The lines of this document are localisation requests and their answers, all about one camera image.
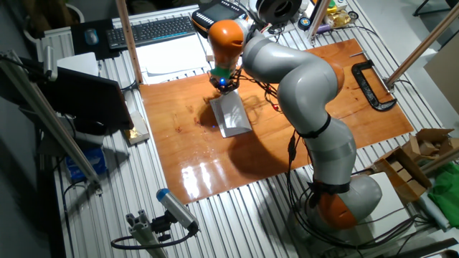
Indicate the white printed paper stack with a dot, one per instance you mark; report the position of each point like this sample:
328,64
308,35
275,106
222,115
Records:
168,57

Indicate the blue tissue pack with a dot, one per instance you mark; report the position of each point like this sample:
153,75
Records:
87,163

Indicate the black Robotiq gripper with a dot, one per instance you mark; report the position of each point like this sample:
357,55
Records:
224,81

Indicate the black flat monitor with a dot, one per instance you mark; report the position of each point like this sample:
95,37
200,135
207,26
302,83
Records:
82,100

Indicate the green gripper mounting flange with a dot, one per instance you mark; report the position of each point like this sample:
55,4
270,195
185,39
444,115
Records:
219,72

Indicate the silver camera blue end cap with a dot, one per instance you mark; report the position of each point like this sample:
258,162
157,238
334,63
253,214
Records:
175,208

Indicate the varnished wooden board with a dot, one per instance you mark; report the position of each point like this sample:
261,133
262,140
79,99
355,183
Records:
186,161

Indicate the small box gold foil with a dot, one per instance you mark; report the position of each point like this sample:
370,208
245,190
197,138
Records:
136,130

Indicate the white box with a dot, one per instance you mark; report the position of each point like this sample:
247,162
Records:
79,63

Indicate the blue grey computer mouse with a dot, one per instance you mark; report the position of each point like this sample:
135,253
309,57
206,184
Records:
91,36

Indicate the yellow packet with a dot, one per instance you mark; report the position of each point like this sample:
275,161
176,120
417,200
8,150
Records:
337,18

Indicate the black filament spool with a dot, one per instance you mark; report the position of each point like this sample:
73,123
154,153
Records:
265,14

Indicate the aluminium profile camera stand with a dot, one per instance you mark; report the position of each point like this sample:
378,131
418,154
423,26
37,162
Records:
141,229

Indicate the white paper sheet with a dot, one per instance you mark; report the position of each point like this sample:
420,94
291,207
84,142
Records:
233,114

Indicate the black computer keyboard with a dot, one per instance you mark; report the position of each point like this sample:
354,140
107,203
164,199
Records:
150,31

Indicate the aluminium profile post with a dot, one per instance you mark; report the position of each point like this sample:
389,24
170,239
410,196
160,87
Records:
318,18

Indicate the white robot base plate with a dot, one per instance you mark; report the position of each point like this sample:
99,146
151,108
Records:
391,200

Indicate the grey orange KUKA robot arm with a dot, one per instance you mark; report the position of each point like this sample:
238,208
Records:
305,89

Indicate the crumpled cardboard box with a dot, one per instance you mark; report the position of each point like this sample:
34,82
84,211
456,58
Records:
428,143

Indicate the wooden post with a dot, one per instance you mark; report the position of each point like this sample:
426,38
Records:
423,44
129,43

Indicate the green cloth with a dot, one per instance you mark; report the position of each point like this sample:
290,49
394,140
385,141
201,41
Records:
446,193

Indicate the long aluminium bar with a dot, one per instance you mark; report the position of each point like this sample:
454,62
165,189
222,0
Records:
54,124

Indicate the open cardboard box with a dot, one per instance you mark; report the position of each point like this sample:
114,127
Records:
412,186

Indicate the black mouse pad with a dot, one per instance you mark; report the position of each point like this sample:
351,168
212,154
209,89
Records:
77,48

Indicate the black orange teach pendant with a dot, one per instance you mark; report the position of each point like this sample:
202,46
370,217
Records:
215,10

